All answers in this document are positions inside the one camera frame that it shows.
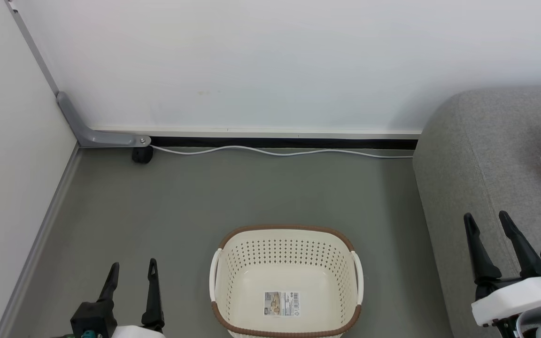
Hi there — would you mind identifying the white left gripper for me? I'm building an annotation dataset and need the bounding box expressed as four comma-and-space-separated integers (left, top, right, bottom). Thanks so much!
97, 258, 166, 338

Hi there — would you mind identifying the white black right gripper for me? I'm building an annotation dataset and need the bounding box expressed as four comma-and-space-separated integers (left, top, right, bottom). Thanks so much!
463, 210, 541, 328

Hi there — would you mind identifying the cream perforated laundry basket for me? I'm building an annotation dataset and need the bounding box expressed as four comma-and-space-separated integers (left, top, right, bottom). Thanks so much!
209, 224, 364, 338

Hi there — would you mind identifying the grey fabric sofa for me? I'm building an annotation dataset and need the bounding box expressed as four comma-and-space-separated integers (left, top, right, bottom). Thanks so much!
412, 86, 541, 338

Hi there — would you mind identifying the black round foot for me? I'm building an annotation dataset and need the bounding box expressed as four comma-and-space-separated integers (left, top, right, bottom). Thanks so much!
131, 146, 154, 164

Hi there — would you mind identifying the printed paper label sticker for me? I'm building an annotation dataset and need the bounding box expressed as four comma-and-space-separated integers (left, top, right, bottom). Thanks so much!
263, 291, 301, 317

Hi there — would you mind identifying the black baseboard strip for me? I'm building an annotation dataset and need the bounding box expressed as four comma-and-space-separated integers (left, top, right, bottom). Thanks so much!
149, 136, 420, 150

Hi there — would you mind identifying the grey metal corner bracket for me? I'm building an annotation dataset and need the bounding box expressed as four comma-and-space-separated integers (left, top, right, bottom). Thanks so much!
55, 91, 152, 149

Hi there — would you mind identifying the white floor cable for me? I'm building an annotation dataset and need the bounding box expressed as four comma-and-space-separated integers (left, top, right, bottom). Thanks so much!
150, 144, 415, 160

